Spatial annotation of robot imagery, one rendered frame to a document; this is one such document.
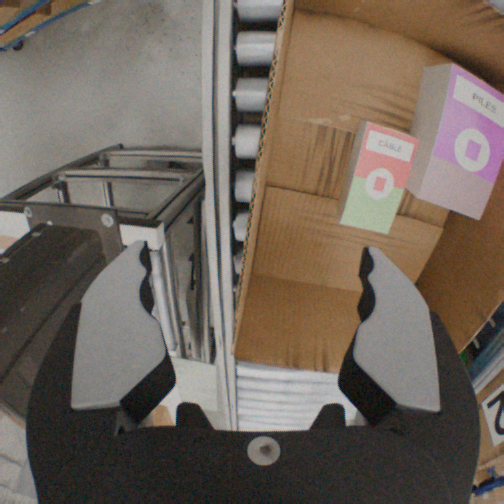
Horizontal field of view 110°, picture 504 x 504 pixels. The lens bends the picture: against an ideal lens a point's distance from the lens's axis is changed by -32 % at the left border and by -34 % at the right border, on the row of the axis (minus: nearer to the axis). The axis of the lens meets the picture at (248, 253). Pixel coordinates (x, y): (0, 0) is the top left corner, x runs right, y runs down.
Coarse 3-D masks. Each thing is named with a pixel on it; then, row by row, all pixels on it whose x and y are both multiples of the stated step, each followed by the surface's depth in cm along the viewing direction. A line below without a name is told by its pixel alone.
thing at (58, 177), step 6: (102, 156) 92; (108, 156) 94; (102, 162) 95; (54, 174) 68; (60, 174) 70; (54, 180) 68; (60, 180) 70; (180, 180) 67; (54, 186) 70; (204, 192) 68; (198, 198) 69; (204, 198) 69
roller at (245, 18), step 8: (240, 0) 21; (248, 0) 21; (256, 0) 21; (264, 0) 21; (272, 0) 21; (280, 0) 21; (240, 8) 22; (248, 8) 22; (256, 8) 22; (264, 8) 22; (272, 8) 22; (280, 8) 22; (240, 16) 23; (248, 16) 23; (256, 16) 23; (264, 16) 23; (272, 16) 23
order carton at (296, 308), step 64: (320, 0) 17; (384, 0) 13; (448, 0) 9; (320, 64) 24; (384, 64) 23; (320, 128) 29; (256, 192) 17; (320, 192) 33; (256, 256) 40; (320, 256) 38; (448, 256) 31; (256, 320) 33; (320, 320) 35; (448, 320) 28
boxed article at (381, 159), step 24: (360, 120) 27; (360, 144) 26; (384, 144) 25; (408, 144) 25; (360, 168) 27; (384, 168) 27; (408, 168) 26; (360, 192) 29; (384, 192) 28; (360, 216) 31; (384, 216) 30
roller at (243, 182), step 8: (240, 168) 36; (248, 168) 36; (240, 176) 35; (248, 176) 35; (232, 184) 37; (240, 184) 35; (248, 184) 35; (240, 192) 35; (248, 192) 35; (240, 200) 37; (248, 200) 36
